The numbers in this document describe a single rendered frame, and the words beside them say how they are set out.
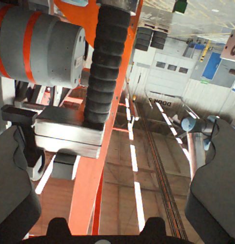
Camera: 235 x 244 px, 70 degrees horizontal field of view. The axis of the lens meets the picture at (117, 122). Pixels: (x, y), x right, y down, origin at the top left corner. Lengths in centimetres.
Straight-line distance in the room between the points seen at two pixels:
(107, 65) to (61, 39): 16
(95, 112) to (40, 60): 16
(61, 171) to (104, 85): 13
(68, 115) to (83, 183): 99
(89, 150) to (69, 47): 19
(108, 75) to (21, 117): 22
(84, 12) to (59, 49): 53
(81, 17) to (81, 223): 137
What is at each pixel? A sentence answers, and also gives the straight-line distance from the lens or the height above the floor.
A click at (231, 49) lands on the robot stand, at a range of 69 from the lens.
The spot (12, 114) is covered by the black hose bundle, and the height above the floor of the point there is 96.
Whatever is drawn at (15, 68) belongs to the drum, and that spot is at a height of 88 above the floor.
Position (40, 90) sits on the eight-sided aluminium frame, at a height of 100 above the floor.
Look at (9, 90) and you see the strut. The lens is 47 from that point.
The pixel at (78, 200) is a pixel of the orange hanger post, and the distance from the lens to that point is 134.
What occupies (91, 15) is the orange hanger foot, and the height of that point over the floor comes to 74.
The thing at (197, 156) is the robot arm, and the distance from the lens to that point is 96.
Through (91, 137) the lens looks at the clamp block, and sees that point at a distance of 23.
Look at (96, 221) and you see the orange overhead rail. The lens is 313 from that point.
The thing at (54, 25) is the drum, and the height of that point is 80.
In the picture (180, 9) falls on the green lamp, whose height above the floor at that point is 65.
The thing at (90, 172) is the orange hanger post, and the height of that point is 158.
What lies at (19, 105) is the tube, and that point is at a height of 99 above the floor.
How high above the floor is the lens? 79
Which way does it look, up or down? 26 degrees up
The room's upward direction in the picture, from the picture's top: 166 degrees counter-clockwise
